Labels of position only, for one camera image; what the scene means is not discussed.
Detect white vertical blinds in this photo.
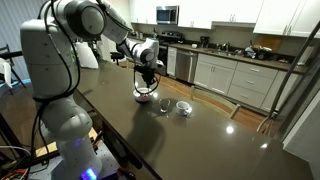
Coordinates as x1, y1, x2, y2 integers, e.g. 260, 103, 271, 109
0, 0, 43, 79

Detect white lower kitchen cabinets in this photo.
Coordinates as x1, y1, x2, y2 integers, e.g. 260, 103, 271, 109
126, 46, 301, 113

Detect stainless steel microwave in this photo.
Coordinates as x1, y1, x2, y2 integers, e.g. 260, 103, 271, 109
155, 5, 180, 26

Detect brown wooden board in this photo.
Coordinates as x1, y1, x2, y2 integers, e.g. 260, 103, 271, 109
34, 125, 99, 158

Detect light wooden chair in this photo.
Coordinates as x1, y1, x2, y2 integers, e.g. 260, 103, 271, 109
189, 85, 242, 120

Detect black kitchen stove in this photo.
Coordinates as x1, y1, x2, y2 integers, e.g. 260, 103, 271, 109
155, 30, 185, 77

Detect black metal stand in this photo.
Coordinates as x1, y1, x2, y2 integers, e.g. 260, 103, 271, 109
0, 44, 27, 90

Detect perforated robot mounting plate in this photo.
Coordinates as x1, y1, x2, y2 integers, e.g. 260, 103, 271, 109
29, 139, 121, 180

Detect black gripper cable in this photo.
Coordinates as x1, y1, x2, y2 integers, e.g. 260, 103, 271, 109
128, 41, 162, 96

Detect stainless steel dishwasher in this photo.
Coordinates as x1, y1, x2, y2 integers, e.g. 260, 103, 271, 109
175, 49, 199, 84

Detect white tapered bin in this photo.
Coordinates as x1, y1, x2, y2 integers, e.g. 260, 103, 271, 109
74, 41, 100, 70

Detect wooden cutting board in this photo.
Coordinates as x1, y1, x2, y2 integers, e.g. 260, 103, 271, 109
254, 34, 283, 53

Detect dark kitchen countertop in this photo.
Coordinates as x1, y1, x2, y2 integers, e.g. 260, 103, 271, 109
178, 43, 308, 75

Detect white ceramic mug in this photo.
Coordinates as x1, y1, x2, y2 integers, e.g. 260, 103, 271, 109
175, 100, 193, 117

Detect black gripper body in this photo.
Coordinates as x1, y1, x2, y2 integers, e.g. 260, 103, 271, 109
134, 66, 157, 84

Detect white ceramic bowl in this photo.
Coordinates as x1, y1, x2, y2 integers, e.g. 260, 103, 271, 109
132, 87, 154, 103

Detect dark clutter pile on countertop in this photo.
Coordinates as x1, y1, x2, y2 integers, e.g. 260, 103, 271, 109
244, 44, 273, 61

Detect white upper kitchen cabinets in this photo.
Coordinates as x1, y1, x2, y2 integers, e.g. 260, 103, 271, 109
128, 0, 320, 38

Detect black coffee maker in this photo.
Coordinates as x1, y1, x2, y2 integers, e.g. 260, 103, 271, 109
199, 35, 211, 49

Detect stainless steel refrigerator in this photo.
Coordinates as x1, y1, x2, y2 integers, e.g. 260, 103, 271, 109
256, 19, 320, 180

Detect clear glass cup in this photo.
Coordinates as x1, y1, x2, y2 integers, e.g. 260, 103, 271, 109
158, 98, 172, 114

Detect black office chair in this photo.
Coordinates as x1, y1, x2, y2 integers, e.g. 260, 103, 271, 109
109, 49, 126, 67

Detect chrome sink faucet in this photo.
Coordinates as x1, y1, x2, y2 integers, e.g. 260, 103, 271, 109
216, 41, 232, 53

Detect black cable along robot base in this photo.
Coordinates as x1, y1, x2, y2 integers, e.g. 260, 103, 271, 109
28, 0, 82, 180

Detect white kitchen cabinets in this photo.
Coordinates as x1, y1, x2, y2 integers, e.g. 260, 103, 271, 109
126, 46, 301, 113
128, 0, 320, 38

